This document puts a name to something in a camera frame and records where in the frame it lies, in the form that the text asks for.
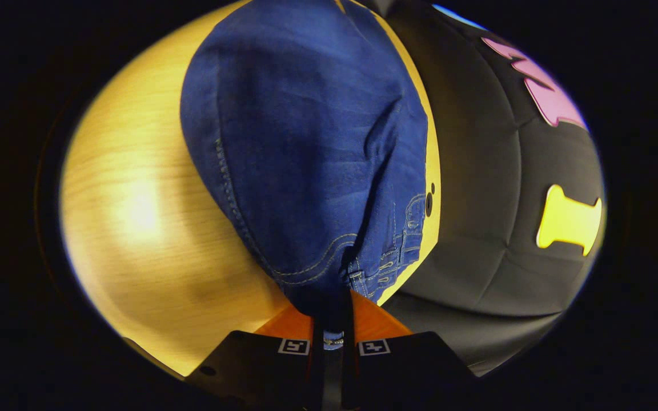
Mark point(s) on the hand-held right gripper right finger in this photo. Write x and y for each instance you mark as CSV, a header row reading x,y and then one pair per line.
x,y
409,371

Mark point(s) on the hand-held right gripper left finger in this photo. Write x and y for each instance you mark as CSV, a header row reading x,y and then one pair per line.
x,y
260,371

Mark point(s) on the blue denim jeans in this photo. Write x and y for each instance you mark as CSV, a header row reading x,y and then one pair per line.
x,y
306,142

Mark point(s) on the black backdrop cloth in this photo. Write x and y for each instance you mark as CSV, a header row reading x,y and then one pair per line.
x,y
477,171

